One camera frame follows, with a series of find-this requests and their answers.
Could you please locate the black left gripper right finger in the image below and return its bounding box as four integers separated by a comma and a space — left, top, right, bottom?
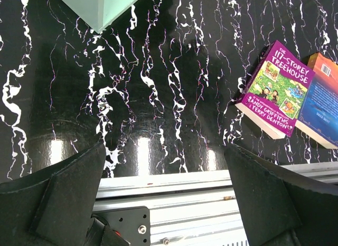
224, 144, 337, 245

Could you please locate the black marbled table mat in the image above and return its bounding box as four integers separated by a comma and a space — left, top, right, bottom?
1, 0, 337, 182

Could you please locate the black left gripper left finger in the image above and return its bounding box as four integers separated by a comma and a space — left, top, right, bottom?
1, 143, 106, 245

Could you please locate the aluminium mounting rail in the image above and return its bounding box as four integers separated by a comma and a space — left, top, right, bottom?
91, 161, 338, 246

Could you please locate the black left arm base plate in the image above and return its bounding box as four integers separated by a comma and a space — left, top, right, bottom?
84, 206, 151, 245

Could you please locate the purple treehouse book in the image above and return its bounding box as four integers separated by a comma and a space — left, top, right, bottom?
235, 40, 315, 139

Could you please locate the mint green wooden shelf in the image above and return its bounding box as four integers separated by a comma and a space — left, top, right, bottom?
62, 0, 138, 33

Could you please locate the blue paperback book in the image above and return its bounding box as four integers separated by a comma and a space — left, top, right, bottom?
295, 52, 337, 149

